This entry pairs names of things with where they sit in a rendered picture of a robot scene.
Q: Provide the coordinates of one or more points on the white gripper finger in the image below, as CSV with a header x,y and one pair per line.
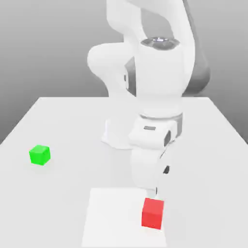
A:
x,y
151,193

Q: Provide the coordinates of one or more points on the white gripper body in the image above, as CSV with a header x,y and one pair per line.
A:
x,y
144,166

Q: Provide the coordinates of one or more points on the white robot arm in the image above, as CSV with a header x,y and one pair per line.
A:
x,y
158,77

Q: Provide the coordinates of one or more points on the small red cube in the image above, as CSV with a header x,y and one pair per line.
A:
x,y
152,214

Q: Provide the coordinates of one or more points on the small green cube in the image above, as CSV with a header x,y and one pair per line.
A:
x,y
39,155

